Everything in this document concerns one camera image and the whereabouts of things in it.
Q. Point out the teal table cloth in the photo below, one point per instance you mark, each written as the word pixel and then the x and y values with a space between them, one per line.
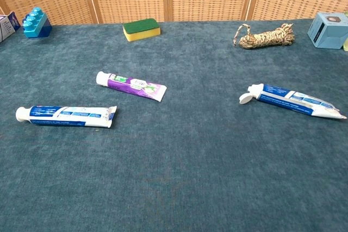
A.
pixel 174 175

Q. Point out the purple toothpaste tube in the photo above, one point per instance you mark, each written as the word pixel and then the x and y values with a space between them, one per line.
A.
pixel 130 85

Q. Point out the white blue carton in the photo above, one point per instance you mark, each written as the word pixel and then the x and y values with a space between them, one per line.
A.
pixel 6 27

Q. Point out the green yellow sponge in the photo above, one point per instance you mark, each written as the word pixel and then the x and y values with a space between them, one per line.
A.
pixel 141 29

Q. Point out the light blue cardboard box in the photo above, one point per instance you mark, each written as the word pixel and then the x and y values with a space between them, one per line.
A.
pixel 326 31

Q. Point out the blue white toothpaste tube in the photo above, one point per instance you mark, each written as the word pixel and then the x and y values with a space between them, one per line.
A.
pixel 62 116
pixel 285 99

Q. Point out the blue toy building block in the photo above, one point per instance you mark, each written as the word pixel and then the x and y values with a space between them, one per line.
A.
pixel 35 25

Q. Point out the light green plastic dustpan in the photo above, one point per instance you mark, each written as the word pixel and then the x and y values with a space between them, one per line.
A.
pixel 346 44

